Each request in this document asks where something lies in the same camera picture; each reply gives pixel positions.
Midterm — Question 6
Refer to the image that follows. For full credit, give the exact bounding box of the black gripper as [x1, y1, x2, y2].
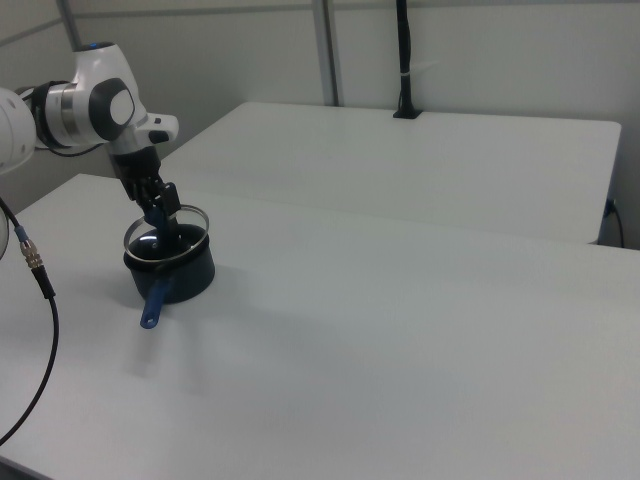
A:
[109, 145, 182, 217]

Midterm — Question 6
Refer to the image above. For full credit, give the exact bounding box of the black camera pole with zip tie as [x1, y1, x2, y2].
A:
[392, 0, 424, 121]

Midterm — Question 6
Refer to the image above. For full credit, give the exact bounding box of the dark saucepan with blue handle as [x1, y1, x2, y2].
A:
[122, 223, 218, 332]

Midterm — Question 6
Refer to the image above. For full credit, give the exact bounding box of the black cable behind table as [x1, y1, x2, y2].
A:
[604, 198, 627, 248]

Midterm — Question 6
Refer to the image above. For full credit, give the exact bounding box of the glass lid with blue knob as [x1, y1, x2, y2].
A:
[122, 202, 211, 265]

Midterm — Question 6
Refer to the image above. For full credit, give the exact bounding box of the wide grey partition post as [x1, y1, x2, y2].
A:
[311, 0, 347, 108]

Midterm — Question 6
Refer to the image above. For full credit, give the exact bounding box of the thin grey partition post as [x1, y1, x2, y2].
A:
[58, 0, 82, 53]

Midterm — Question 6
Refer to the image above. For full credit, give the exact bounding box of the white folding table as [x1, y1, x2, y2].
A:
[158, 101, 623, 247]

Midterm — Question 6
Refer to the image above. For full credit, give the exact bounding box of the black cable with metal connector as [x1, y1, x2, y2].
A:
[0, 196, 62, 447]

